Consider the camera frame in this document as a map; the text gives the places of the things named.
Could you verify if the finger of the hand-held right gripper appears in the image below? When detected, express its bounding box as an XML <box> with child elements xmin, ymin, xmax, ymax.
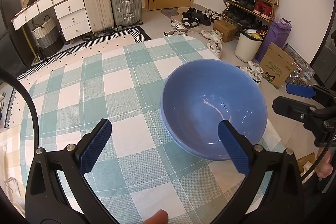
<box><xmin>286</xmin><ymin>82</ymin><xmax>336</xmax><ymax>107</ymax></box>
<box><xmin>272</xmin><ymin>96</ymin><xmax>324</xmax><ymax>125</ymax></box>

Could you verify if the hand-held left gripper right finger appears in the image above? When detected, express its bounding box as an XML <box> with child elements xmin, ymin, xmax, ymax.
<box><xmin>210</xmin><ymin>120</ymin><xmax>307</xmax><ymax>224</ymax></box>

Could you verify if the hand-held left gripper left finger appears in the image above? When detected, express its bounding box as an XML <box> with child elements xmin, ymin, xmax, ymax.
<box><xmin>24</xmin><ymin>118</ymin><xmax>117</xmax><ymax>224</ymax></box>

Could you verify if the light blue ribbed bowl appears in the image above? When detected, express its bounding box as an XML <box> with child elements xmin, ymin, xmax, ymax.
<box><xmin>161</xmin><ymin>106</ymin><xmax>237</xmax><ymax>162</ymax></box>

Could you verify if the person's right hand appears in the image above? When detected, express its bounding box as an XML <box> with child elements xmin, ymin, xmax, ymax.
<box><xmin>316</xmin><ymin>152</ymin><xmax>332</xmax><ymax>178</ymax></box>

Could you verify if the person's left hand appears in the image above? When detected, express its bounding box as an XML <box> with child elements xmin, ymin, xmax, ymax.
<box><xmin>140</xmin><ymin>210</ymin><xmax>169</xmax><ymax>224</ymax></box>

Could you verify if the patterned foil bag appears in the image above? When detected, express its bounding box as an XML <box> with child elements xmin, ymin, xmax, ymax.
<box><xmin>283</xmin><ymin>43</ymin><xmax>315</xmax><ymax>85</ymax></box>

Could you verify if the green print cardboard box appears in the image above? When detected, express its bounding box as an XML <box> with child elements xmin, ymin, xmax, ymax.
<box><xmin>259</xmin><ymin>42</ymin><xmax>297</xmax><ymax>89</ymax></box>

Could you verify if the brown paper bag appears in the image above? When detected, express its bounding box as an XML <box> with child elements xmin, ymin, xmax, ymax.
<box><xmin>297</xmin><ymin>153</ymin><xmax>318</xmax><ymax>177</ymax></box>

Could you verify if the white green sneaker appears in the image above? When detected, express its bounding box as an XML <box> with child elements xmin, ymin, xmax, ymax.
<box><xmin>247</xmin><ymin>60</ymin><xmax>264</xmax><ymax>77</ymax></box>
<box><xmin>238</xmin><ymin>64</ymin><xmax>262</xmax><ymax>85</ymax></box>

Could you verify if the purple bag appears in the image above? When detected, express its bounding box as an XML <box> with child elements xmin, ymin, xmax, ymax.
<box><xmin>254</xmin><ymin>17</ymin><xmax>292</xmax><ymax>63</ymax></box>

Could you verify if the green white checked tablecloth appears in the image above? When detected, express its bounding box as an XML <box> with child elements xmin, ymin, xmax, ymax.
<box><xmin>20</xmin><ymin>35</ymin><xmax>286</xmax><ymax>224</ymax></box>

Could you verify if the white trash bin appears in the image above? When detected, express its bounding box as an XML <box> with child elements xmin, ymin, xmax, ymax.
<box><xmin>235</xmin><ymin>29</ymin><xmax>264</xmax><ymax>63</ymax></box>

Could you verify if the small brown cardboard box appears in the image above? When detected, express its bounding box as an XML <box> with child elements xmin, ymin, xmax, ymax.
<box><xmin>213</xmin><ymin>20</ymin><xmax>238</xmax><ymax>43</ymax></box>

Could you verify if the grey white woven basket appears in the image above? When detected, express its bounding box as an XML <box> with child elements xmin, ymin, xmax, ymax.
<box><xmin>31</xmin><ymin>15</ymin><xmax>65</xmax><ymax>57</ymax></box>

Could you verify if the scattered shoes group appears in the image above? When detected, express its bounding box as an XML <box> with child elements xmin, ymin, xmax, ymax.
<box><xmin>163</xmin><ymin>7</ymin><xmax>223</xmax><ymax>59</ymax></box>

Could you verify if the white dressing table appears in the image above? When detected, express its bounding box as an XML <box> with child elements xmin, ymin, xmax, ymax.
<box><xmin>11</xmin><ymin>0</ymin><xmax>89</xmax><ymax>45</ymax></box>

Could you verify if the white suitcase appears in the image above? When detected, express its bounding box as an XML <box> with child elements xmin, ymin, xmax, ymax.
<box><xmin>80</xmin><ymin>0</ymin><xmax>115</xmax><ymax>33</ymax></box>

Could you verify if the grey doormat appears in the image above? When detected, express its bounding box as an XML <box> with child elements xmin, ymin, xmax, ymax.
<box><xmin>161</xmin><ymin>7</ymin><xmax>179</xmax><ymax>17</ymax></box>

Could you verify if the black cable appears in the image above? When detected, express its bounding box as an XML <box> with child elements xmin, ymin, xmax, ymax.
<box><xmin>302</xmin><ymin>132</ymin><xmax>336</xmax><ymax>180</ymax></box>
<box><xmin>0</xmin><ymin>67</ymin><xmax>40</xmax><ymax>153</ymax></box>

